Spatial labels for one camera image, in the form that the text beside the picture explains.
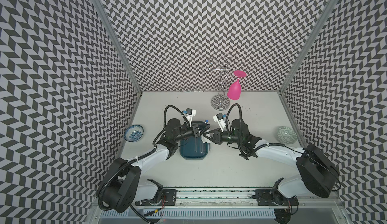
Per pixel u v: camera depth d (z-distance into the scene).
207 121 0.75
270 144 0.56
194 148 0.88
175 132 0.64
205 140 0.75
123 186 0.41
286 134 0.94
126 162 0.45
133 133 0.94
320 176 0.43
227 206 0.72
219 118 0.72
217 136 0.68
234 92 0.90
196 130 0.68
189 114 0.73
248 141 0.63
